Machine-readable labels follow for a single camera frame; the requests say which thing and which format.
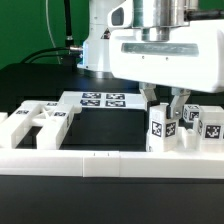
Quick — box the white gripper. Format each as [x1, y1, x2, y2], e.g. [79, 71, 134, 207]
[108, 0, 224, 119]

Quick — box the white chair seat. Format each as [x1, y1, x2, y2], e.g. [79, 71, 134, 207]
[146, 127, 224, 153]

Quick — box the white base tag sheet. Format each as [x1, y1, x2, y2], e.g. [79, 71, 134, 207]
[59, 91, 145, 110]

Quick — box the white tagged nut cube right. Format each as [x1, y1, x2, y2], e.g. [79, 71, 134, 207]
[183, 104, 199, 123]

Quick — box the white U-shaped obstacle fence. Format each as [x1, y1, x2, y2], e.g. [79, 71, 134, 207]
[0, 111, 224, 180]

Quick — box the black cable bundle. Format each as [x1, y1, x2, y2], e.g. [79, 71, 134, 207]
[20, 0, 84, 65]

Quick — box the white chair back frame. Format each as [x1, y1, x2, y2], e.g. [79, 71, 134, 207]
[0, 101, 82, 150]

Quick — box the thin white cable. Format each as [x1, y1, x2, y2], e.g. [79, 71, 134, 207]
[45, 0, 63, 65]

